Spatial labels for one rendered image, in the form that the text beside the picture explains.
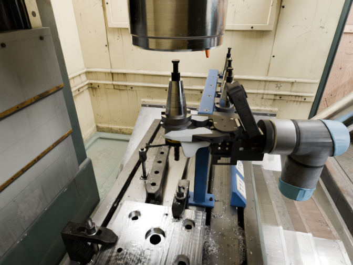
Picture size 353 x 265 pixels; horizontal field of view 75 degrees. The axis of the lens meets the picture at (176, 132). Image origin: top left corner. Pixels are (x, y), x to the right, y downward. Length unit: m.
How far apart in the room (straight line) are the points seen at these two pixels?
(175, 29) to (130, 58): 1.23
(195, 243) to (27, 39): 0.66
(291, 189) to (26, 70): 0.72
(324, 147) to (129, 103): 1.34
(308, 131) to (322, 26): 1.04
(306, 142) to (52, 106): 0.71
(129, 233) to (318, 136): 0.47
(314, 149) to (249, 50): 1.00
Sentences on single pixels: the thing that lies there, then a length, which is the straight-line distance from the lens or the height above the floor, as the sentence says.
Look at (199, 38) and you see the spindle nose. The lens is 0.35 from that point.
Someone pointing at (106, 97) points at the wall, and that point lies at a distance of 1.72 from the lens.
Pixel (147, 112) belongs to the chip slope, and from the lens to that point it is 1.58.
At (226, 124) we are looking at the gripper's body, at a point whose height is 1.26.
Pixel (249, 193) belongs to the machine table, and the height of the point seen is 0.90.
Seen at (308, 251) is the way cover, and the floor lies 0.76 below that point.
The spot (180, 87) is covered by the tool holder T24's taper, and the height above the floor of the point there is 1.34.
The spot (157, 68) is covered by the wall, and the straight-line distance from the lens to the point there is 1.52.
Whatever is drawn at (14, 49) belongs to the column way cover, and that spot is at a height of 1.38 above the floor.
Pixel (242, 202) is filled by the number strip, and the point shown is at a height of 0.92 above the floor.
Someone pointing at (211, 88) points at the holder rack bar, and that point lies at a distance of 0.79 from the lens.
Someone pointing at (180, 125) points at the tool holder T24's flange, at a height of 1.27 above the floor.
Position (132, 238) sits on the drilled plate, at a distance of 0.61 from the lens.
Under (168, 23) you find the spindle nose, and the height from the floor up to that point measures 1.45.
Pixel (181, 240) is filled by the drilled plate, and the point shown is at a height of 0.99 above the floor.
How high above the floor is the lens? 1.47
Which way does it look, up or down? 29 degrees down
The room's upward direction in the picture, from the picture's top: straight up
